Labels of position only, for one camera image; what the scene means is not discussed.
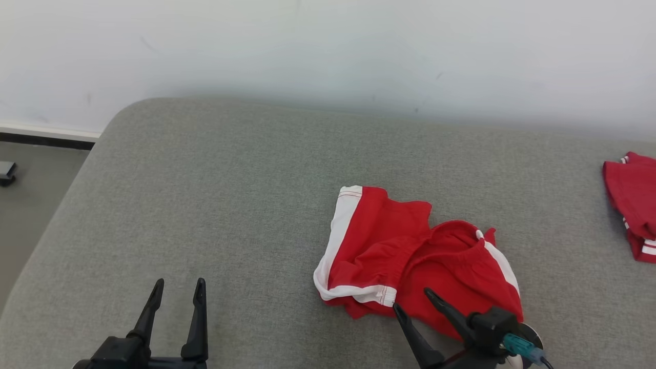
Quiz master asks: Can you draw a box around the red jersey number 23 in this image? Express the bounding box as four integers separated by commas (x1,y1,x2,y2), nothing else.
602,151,656,264

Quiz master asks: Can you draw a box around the red shorts Bulls print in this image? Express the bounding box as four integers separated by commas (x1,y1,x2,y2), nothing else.
313,185,524,341

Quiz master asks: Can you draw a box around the white and black baseboard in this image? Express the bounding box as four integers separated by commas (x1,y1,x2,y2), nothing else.
0,122,101,151

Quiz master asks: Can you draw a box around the grey fabric sofa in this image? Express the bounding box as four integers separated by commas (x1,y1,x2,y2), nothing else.
0,97,656,369

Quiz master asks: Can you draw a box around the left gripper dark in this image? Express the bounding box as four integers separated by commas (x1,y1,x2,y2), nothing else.
72,278,209,369

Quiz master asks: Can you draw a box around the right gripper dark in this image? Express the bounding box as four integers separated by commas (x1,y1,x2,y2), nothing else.
393,288,508,369

